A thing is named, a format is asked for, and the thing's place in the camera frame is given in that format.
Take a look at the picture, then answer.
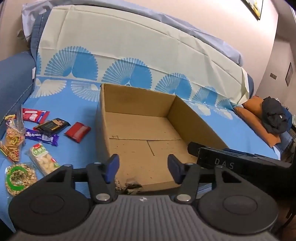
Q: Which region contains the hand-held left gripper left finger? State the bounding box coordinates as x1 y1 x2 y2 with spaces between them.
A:
44 153 120 204

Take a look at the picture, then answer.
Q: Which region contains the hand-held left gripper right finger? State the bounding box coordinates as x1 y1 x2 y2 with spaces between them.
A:
168 154 248 204

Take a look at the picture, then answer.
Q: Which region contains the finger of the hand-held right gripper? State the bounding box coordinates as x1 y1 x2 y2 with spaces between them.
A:
188 142 204 158

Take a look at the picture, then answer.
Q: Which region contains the brown cardboard box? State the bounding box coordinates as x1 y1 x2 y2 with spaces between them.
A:
96 83 229 194

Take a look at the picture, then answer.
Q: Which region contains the purple chocolate packet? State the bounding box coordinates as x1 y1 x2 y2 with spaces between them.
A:
24 128 60 147

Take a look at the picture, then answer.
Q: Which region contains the red and blue snack packet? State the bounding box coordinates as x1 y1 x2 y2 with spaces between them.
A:
22 108 51 124

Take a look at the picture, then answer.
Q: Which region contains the dark wooden chair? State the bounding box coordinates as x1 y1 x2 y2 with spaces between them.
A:
281 124 296 163

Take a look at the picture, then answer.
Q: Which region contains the plain red snack packet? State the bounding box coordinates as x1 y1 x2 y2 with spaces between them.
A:
64 122 91 143

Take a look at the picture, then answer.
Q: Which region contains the orange pillow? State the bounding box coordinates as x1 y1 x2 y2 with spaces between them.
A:
235 96 281 147

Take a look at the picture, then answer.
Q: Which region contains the dark crumpled cloth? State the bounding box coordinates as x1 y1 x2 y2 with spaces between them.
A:
262 97 289 134

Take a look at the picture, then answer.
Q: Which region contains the green and white cracker packet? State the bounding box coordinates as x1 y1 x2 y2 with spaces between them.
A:
25 142 61 176

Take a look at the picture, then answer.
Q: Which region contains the black snack packet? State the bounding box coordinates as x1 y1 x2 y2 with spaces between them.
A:
33 118 70 136

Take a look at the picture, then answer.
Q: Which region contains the round green peanut packet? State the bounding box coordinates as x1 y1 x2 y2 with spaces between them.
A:
5 163 38 197

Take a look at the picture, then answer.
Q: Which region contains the clear bag of round biscuits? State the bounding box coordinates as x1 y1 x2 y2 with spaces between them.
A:
0 111 26 151

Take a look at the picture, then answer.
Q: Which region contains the pale blue sheet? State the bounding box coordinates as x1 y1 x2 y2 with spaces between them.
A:
22 0 243 66

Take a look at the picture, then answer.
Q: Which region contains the blue fan print sofa cover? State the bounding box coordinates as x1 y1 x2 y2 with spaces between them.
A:
0 5 281 233

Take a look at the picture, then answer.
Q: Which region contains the blue denim cushion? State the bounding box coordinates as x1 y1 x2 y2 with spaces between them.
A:
0 9 51 132

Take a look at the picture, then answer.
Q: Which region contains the small wall picture frame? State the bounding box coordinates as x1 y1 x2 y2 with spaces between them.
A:
285 62 294 87

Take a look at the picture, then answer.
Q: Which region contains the large wall picture frame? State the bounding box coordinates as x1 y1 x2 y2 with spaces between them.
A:
240 0 264 21

